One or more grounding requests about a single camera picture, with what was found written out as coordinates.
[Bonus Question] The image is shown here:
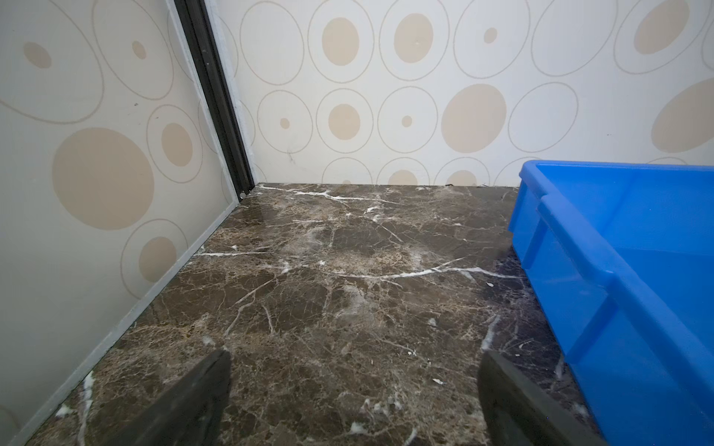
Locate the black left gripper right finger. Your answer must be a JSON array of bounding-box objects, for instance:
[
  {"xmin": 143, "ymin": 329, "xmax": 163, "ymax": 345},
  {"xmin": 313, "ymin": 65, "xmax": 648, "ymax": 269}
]
[{"xmin": 478, "ymin": 351, "xmax": 606, "ymax": 445}]

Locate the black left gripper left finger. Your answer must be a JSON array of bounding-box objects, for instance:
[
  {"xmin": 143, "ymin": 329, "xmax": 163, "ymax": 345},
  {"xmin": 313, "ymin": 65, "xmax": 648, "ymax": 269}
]
[{"xmin": 106, "ymin": 349, "xmax": 232, "ymax": 445}]

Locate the black corner frame post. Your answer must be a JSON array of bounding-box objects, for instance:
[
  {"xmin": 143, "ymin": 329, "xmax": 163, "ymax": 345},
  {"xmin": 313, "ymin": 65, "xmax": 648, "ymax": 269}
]
[{"xmin": 174, "ymin": 0, "xmax": 256, "ymax": 201}]

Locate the blue plastic bin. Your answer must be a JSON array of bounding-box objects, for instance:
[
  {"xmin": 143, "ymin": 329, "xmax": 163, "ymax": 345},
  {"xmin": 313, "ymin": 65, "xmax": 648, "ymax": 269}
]
[{"xmin": 509, "ymin": 161, "xmax": 713, "ymax": 445}]

